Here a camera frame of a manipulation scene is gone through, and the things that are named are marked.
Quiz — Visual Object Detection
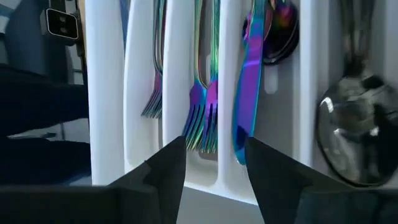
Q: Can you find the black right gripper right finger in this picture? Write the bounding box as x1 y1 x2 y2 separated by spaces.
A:
244 136 354 224

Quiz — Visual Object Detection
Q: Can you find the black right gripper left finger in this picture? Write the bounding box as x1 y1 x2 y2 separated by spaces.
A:
108 135 188 224

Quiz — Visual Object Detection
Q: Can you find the iridescent teal purple fork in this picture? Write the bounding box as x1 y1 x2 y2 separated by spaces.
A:
182 0 208 151
200 0 221 154

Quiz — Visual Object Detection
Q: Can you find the black spoon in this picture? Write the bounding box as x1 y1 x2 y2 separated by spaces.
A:
338 0 398 181
316 0 398 187

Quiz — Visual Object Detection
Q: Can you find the iridescent blue purple knife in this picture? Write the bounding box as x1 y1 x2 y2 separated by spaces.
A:
231 0 274 166

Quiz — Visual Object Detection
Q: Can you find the white plastic cutlery tray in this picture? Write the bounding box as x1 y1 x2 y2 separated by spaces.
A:
84 0 398 206

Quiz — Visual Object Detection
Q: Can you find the rainbow spoon with red bowl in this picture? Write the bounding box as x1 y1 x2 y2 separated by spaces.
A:
242 0 300 65

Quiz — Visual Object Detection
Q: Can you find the black square exterior camera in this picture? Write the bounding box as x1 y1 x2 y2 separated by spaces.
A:
39 7 80 43

